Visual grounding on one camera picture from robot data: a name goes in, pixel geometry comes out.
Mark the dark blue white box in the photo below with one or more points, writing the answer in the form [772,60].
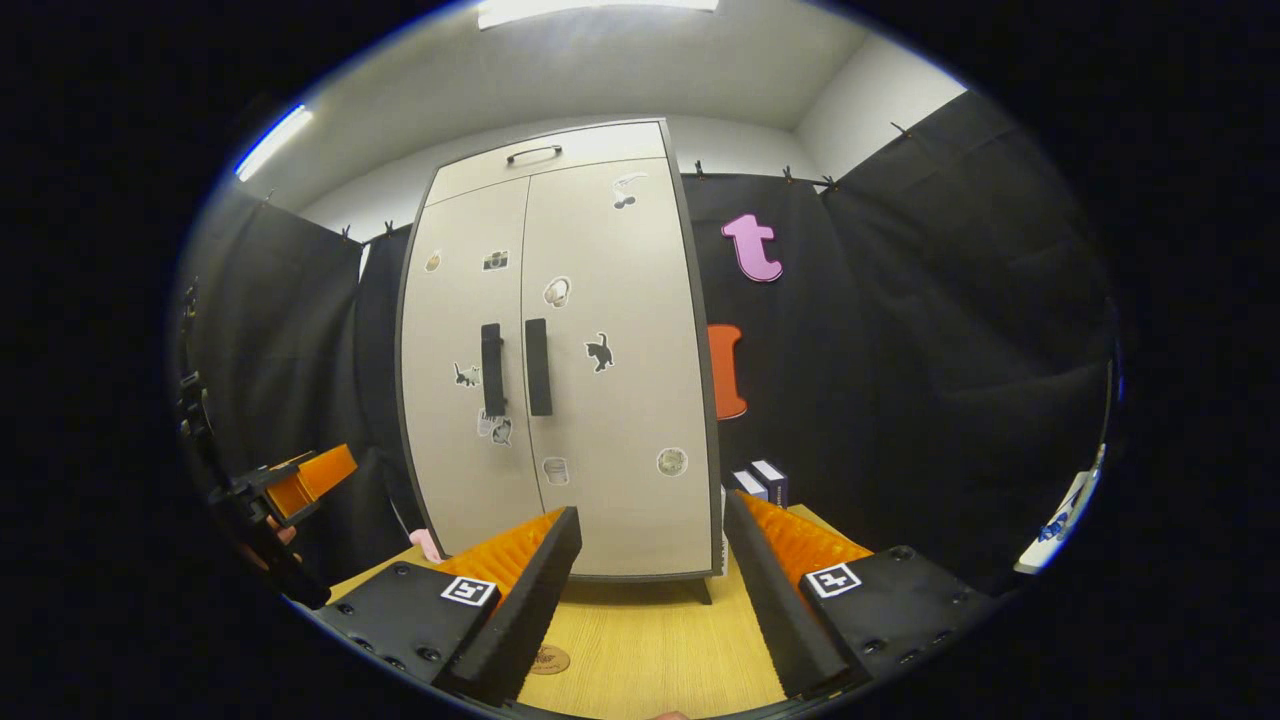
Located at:
[770,480]
[748,485]

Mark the rectangular ceiling light panel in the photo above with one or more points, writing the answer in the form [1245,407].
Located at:
[600,8]

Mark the white door with headphone sticker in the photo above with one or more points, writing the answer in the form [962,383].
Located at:
[640,400]

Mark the white board with blue clips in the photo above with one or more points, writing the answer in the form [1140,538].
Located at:
[1045,545]

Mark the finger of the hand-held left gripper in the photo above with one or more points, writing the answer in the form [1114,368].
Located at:
[320,472]

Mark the white door with camera sticker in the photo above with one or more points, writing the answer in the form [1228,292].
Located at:
[450,320]

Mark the black backdrop cloth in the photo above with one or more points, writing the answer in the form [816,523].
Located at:
[950,350]

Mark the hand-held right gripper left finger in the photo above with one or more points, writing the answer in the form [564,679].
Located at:
[520,620]

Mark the white cabinet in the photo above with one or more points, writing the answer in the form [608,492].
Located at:
[702,590]

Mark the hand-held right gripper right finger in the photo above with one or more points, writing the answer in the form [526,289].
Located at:
[780,610]

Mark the white cabinet drawer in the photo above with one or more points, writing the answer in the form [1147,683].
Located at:
[600,150]

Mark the narrow ceiling light strip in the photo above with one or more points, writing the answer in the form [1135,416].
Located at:
[272,142]

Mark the pink object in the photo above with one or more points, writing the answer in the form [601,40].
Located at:
[428,545]

